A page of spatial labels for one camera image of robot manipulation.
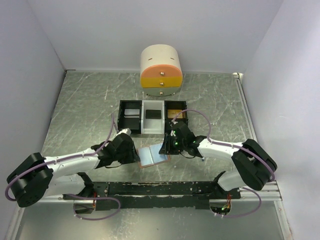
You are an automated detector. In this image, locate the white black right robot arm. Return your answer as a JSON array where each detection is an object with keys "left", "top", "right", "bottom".
[{"left": 159, "top": 122, "right": 278, "bottom": 199}]

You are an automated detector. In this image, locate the white card in tray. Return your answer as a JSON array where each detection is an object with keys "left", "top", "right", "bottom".
[{"left": 124, "top": 108, "right": 140, "bottom": 118}]

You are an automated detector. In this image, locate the orange leather card holder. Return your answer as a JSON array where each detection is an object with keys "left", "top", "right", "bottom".
[{"left": 137, "top": 143, "right": 171, "bottom": 169}]

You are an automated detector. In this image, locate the three-compartment black white tray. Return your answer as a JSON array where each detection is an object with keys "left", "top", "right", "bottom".
[{"left": 117, "top": 100, "right": 188, "bottom": 135}]

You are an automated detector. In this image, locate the aluminium rail front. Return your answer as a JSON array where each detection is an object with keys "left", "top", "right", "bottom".
[{"left": 37, "top": 183, "right": 282, "bottom": 203}]

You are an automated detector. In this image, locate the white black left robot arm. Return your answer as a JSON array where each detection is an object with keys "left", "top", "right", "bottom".
[{"left": 5, "top": 131, "right": 140, "bottom": 208}]

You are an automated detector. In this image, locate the black card in tray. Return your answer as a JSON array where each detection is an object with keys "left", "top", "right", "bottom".
[{"left": 145, "top": 109, "right": 162, "bottom": 120}]

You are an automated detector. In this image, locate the round cream drawer cabinet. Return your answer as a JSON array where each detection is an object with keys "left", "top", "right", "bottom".
[{"left": 140, "top": 44, "right": 183, "bottom": 97}]

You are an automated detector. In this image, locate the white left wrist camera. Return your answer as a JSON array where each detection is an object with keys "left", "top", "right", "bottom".
[{"left": 116, "top": 128, "right": 132, "bottom": 136}]

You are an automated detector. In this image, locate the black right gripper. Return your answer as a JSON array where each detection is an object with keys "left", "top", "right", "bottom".
[{"left": 158, "top": 133, "right": 186, "bottom": 155}]

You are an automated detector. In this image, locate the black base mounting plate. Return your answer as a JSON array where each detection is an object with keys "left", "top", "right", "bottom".
[{"left": 62, "top": 181, "right": 242, "bottom": 211}]

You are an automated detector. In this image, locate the gold card in tray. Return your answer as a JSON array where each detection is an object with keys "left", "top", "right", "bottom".
[{"left": 167, "top": 109, "right": 185, "bottom": 119}]

